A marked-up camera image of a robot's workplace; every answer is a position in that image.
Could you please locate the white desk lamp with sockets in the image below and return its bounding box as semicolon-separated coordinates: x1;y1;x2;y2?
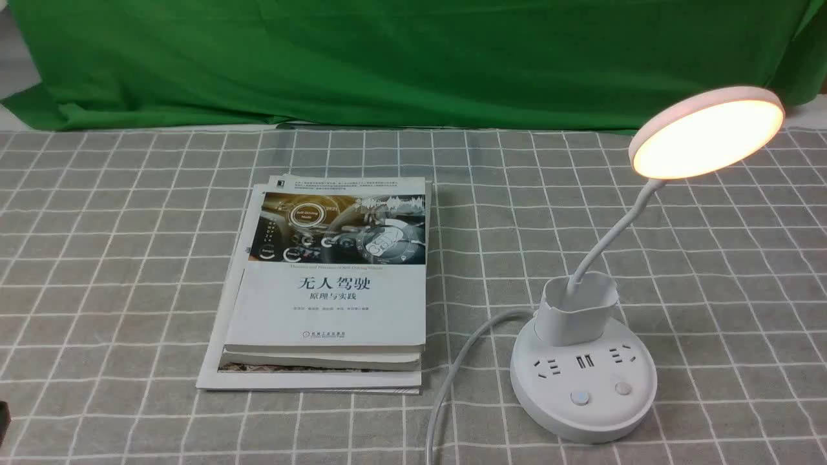
509;86;785;444

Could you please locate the white self-driving textbook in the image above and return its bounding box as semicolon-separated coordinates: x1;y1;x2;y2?
224;176;428;354

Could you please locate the large white bottom book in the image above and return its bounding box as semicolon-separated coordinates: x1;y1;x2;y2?
196;183;423;395

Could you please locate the grey checked tablecloth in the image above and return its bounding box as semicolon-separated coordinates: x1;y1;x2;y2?
1;129;826;464

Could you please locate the green backdrop cloth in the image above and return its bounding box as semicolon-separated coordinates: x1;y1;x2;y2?
2;1;825;130

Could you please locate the dark object at left edge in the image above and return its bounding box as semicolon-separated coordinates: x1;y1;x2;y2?
0;401;12;446

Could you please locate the white lamp power cable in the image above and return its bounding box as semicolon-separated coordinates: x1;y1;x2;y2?
425;307;536;465

